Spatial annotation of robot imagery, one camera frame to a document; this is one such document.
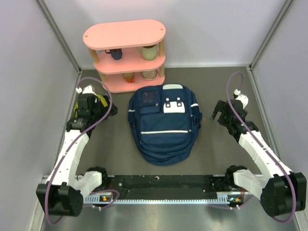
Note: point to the navy blue student backpack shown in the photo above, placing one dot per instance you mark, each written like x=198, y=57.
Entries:
x=164, y=122

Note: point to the dark blue mug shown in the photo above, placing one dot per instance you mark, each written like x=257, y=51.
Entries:
x=116, y=54

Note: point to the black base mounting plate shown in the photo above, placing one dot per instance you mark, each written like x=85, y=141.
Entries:
x=207, y=183

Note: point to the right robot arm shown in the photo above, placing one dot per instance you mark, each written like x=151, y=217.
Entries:
x=279, y=190

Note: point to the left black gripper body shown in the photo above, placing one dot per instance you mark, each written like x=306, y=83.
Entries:
x=100, y=111

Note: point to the green polka dot plate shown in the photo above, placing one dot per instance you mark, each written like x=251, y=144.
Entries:
x=88, y=105

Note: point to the patterned ceramic bowl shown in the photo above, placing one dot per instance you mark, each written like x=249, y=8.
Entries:
x=149, y=74

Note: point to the aluminium frame rail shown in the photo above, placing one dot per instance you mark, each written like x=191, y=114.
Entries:
x=147, y=209

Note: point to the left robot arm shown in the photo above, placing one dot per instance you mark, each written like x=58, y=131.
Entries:
x=63, y=194

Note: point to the pink three-tier wooden shelf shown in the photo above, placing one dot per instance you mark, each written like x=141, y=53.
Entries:
x=127, y=35

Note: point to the small orange cup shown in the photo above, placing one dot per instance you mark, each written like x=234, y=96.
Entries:
x=129, y=77

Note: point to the pale green mug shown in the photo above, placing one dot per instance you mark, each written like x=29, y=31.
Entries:
x=148, y=53

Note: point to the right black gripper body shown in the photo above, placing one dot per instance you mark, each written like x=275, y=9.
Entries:
x=224, y=119

